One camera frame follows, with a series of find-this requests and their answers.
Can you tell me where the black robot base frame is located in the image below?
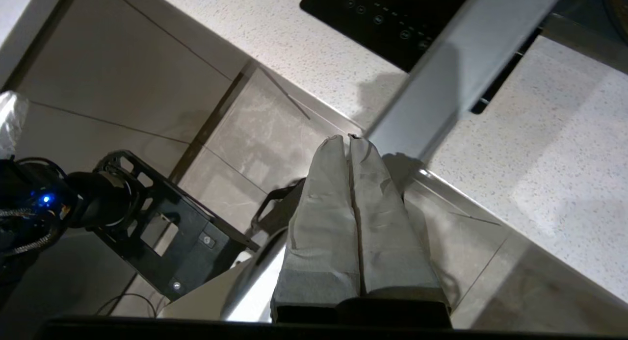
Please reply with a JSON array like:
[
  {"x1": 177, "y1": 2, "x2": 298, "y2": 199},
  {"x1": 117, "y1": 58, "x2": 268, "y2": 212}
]
[{"x1": 92, "y1": 150, "x2": 307, "y2": 302}]

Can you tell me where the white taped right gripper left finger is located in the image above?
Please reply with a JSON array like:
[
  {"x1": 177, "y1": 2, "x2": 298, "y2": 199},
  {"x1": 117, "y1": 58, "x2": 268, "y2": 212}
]
[{"x1": 271, "y1": 135, "x2": 361, "y2": 323}]

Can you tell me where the black glass microwave door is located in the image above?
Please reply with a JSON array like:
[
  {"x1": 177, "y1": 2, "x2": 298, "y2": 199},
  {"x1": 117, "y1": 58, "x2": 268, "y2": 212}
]
[{"x1": 366, "y1": 0, "x2": 572, "y2": 160}]

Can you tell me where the black floor cable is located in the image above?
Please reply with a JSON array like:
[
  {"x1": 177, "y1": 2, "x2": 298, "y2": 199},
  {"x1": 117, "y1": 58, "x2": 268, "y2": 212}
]
[{"x1": 94, "y1": 292, "x2": 158, "y2": 318}]

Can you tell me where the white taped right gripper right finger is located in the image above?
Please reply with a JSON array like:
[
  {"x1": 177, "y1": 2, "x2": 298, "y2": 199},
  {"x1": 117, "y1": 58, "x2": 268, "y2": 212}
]
[{"x1": 349, "y1": 137, "x2": 449, "y2": 311}]

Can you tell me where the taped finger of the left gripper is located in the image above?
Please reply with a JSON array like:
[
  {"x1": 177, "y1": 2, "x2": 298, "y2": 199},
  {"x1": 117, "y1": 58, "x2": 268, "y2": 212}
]
[{"x1": 0, "y1": 91, "x2": 29, "y2": 158}]

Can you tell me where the black induction cooktop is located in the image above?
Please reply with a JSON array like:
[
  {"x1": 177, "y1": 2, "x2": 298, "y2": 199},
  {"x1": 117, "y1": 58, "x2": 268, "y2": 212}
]
[{"x1": 299, "y1": 0, "x2": 477, "y2": 74}]

